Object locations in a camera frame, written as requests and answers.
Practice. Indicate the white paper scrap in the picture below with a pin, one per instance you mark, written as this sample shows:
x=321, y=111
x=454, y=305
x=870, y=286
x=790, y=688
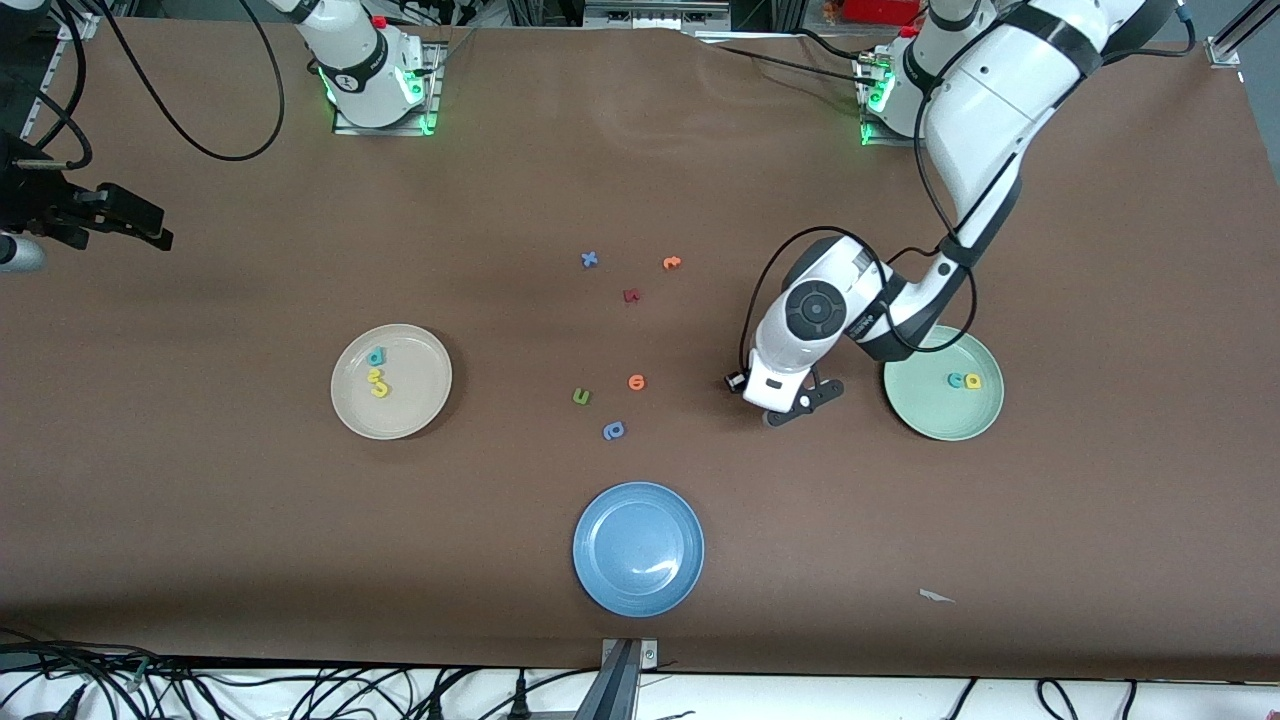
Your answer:
x=934, y=596

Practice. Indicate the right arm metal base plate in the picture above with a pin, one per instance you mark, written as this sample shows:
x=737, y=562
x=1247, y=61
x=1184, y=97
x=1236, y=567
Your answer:
x=425, y=110

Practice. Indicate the aluminium corner profile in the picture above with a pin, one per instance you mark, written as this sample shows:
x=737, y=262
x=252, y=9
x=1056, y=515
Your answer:
x=80, y=28
x=1225, y=48

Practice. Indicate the beige brown plate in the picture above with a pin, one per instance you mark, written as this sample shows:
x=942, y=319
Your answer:
x=410, y=400

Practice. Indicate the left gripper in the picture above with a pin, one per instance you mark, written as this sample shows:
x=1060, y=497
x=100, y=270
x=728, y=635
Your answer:
x=729, y=381

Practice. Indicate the green plate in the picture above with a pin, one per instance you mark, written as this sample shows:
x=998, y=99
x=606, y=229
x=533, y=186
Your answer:
x=940, y=415

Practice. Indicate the blue foam letter a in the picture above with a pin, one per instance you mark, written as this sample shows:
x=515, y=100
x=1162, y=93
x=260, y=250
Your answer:
x=613, y=431

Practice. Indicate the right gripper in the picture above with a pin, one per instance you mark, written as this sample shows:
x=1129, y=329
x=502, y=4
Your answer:
x=38, y=200

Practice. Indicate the aluminium frame bar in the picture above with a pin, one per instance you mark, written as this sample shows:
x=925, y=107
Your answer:
x=655, y=15

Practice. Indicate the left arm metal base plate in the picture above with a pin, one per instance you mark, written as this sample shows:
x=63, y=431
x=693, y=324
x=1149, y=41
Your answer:
x=880, y=138

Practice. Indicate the grey metal camera bracket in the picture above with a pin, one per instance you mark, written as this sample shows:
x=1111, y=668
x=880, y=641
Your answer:
x=622, y=680

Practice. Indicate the blue plate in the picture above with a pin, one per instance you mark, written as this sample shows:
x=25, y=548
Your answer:
x=638, y=549

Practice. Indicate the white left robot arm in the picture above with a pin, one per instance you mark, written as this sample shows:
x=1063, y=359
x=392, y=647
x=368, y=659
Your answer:
x=980, y=100

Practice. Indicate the red box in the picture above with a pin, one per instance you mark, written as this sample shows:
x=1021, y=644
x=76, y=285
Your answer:
x=880, y=10

